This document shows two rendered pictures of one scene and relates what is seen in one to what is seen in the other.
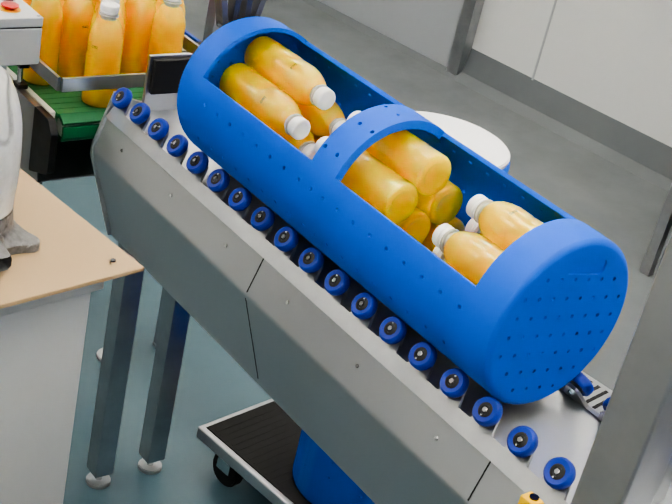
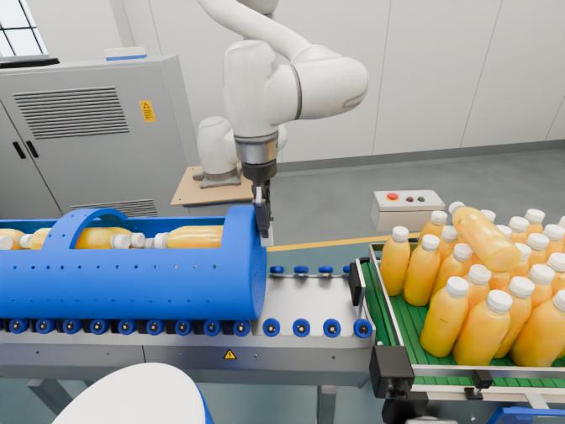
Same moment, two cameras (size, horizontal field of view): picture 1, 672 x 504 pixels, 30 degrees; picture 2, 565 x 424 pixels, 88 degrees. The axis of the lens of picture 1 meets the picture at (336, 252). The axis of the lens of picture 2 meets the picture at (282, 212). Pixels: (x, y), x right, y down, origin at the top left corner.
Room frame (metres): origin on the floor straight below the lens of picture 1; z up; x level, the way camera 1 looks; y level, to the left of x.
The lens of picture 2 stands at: (2.71, -0.08, 1.60)
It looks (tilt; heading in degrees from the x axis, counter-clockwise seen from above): 33 degrees down; 138
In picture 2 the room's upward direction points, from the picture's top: 4 degrees counter-clockwise
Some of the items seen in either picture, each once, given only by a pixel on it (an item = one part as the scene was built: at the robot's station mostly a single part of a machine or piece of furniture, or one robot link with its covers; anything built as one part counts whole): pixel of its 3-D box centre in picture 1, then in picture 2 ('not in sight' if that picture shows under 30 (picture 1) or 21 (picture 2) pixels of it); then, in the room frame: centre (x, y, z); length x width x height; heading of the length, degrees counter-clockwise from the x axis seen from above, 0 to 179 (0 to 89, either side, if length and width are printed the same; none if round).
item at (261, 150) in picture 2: not in sight; (256, 145); (2.25, 0.28, 1.39); 0.09 x 0.09 x 0.06
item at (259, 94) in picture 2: not in sight; (258, 87); (2.25, 0.29, 1.50); 0.13 x 0.11 x 0.16; 64
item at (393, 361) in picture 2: not in sight; (389, 371); (2.60, 0.30, 0.95); 0.10 x 0.07 x 0.10; 133
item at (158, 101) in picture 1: (168, 83); (355, 288); (2.43, 0.42, 0.99); 0.10 x 0.02 x 0.12; 133
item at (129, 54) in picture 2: not in sight; (126, 54); (0.33, 0.73, 1.48); 0.24 x 0.12 x 0.08; 59
